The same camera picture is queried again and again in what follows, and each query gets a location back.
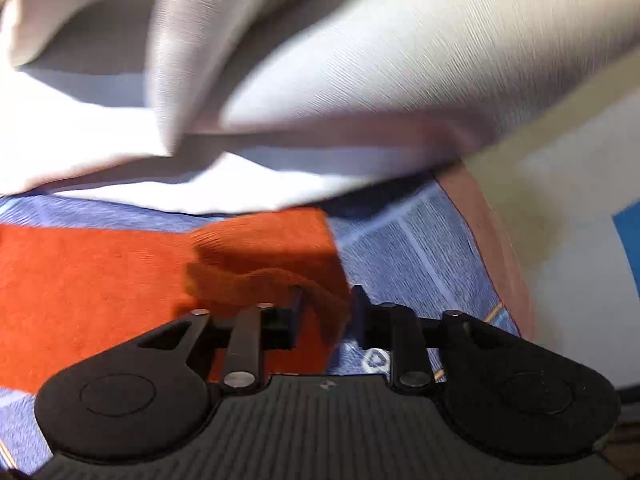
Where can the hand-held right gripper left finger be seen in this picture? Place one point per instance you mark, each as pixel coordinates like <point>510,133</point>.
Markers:
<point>296,310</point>

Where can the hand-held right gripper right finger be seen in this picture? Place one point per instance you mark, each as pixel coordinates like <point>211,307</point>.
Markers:
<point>360,310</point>

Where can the orange knit garment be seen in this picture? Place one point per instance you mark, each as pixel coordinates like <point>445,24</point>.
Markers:
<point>100,280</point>

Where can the white garment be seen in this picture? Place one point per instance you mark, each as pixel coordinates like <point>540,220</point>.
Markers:
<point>320,70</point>

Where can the blue patterned bedsheet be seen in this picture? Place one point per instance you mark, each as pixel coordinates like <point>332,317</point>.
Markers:
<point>400,250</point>

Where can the brown bed edge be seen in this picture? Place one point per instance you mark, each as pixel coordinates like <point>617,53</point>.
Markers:
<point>492,240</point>

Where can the blue panel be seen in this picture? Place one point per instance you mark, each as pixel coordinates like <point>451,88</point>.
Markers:
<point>629,255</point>

